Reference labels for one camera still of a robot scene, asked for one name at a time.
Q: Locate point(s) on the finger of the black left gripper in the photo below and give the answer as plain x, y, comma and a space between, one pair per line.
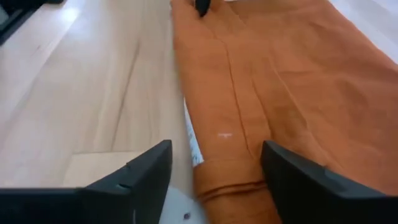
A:
202, 7

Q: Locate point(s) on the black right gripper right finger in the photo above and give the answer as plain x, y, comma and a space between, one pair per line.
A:
326, 202

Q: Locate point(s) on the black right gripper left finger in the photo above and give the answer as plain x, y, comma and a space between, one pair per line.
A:
93, 207

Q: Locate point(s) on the orange cloth towel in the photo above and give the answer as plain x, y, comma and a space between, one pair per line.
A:
295, 93

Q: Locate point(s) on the black aluminium table frame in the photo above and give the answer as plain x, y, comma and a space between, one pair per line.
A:
15, 21

